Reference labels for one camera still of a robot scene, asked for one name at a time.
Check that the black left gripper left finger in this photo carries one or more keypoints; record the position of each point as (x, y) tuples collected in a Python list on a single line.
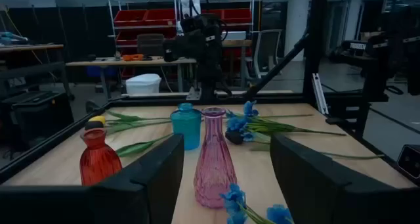
[(138, 191)]

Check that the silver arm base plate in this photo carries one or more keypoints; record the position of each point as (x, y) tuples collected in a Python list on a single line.
[(193, 94)]

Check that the white plastic bin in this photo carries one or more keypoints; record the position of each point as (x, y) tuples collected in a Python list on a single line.
[(143, 84)]

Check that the black aluminium table frame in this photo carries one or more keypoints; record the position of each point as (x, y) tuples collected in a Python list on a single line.
[(315, 36)]

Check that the grey office chair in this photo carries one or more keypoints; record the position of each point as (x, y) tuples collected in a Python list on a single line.
[(267, 50)]

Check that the black storage crate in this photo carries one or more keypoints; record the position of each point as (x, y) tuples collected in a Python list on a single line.
[(36, 115)]

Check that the pink ribbed glass vase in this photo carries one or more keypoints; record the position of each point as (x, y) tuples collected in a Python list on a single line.
[(215, 171)]

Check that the metal shelf with red bins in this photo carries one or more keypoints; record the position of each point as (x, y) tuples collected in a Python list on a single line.
[(144, 17)]

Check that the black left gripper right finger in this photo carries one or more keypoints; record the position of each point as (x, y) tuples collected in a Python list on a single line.
[(321, 194)]

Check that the orange tool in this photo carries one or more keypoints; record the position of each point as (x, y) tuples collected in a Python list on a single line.
[(133, 57)]

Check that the black equipment case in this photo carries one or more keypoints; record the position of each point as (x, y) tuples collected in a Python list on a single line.
[(150, 45)]

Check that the red glass vase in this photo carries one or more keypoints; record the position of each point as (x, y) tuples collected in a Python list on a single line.
[(98, 161)]

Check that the blue artificial flower sprig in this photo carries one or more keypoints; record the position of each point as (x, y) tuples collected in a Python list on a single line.
[(237, 123), (233, 197)]

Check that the black bench with wooden top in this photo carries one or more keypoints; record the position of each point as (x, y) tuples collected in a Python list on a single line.
[(29, 47)]

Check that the teal glass vase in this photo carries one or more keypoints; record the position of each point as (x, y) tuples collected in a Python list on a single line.
[(186, 128)]

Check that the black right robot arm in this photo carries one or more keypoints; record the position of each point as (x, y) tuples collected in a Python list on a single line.
[(211, 81)]

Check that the white robot part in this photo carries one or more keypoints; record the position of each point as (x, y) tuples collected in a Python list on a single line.
[(188, 2)]

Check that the black table-level camera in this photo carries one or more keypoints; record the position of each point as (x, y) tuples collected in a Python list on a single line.
[(409, 161)]

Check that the silver aluminium bracket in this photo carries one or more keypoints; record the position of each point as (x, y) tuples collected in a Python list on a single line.
[(320, 94)]

